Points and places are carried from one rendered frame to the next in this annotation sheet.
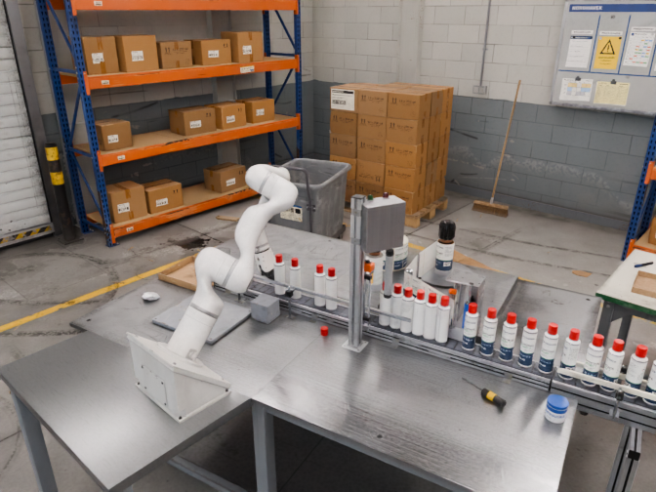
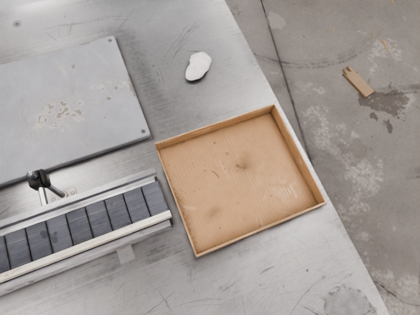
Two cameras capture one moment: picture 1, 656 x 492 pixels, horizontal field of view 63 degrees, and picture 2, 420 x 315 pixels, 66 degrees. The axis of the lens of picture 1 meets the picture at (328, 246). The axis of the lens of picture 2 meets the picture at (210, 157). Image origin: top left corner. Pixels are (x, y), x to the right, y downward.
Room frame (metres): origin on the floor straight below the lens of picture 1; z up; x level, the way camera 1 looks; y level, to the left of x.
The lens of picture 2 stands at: (2.65, 0.47, 1.53)
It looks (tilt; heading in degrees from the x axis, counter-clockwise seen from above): 69 degrees down; 117
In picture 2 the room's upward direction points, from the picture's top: 11 degrees clockwise
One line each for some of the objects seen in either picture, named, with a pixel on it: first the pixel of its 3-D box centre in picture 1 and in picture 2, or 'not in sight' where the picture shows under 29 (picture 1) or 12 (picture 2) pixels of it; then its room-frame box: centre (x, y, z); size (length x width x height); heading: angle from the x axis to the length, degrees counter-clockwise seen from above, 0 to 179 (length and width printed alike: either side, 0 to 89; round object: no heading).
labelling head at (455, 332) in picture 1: (462, 306); not in sight; (1.97, -0.56, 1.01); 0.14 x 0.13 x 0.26; 60
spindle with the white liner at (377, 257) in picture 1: (374, 260); not in sight; (2.39, -0.23, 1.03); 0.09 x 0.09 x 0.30
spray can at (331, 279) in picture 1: (331, 288); not in sight; (2.18, -0.02, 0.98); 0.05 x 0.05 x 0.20
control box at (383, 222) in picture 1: (379, 224); not in sight; (1.98, -0.20, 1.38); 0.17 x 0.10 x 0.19; 115
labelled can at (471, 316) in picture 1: (471, 326); not in sight; (1.86, -0.57, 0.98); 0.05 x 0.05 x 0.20
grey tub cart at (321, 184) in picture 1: (306, 204); not in sight; (4.80, 0.20, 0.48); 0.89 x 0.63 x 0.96; 157
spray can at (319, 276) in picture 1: (319, 285); not in sight; (2.22, 0.04, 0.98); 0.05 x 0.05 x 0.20
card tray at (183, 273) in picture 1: (196, 272); (238, 175); (2.61, 0.71, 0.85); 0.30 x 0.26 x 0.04; 60
